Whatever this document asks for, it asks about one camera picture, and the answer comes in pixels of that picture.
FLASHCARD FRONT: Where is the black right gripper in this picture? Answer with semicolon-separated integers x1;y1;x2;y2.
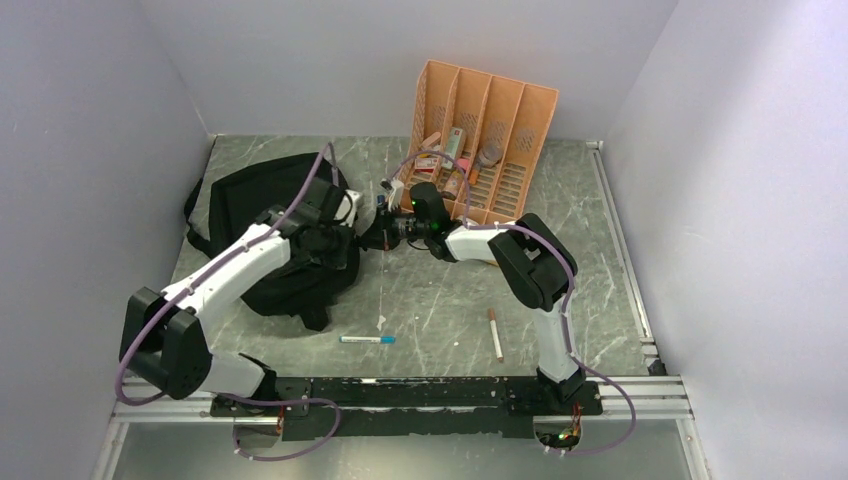
357;201;430;252

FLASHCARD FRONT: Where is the black student backpack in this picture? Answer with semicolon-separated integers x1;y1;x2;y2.
186;154;360;332

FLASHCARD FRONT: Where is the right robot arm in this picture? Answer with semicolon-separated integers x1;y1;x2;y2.
360;180;586;414

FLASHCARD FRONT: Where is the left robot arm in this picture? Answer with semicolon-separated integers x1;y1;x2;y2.
116;179;362;416

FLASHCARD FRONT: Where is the brown bottle pink cap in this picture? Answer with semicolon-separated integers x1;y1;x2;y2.
441;157;471;200

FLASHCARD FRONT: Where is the pink white small box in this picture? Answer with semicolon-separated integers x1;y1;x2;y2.
413;155;441;174

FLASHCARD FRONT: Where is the pink eraser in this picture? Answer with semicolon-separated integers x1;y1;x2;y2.
419;132;442;150

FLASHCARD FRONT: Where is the green white box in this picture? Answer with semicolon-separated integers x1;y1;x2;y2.
442;127;467;170

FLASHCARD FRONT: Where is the grey round jar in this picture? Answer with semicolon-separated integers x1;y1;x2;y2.
476;142;503;168

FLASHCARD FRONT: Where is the orange plastic desk organizer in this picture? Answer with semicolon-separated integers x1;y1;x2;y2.
398;60;559;224

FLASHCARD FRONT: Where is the brown white marker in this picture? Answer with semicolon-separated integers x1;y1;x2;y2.
487;308;505;363

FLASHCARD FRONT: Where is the blue white pen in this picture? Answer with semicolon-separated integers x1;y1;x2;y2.
339;335;396;344

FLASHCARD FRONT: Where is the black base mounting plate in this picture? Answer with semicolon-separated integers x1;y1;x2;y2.
210;376;603;441

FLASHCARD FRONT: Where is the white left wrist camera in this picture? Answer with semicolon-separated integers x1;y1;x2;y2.
339;190;362;226

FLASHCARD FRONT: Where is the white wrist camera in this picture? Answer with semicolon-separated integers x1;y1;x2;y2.
339;190;362;226
380;178;405;212

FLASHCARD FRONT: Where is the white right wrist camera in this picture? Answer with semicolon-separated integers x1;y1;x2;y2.
380;178;405;212

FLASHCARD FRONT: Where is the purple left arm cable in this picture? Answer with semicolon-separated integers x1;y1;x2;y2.
115;142;342;464

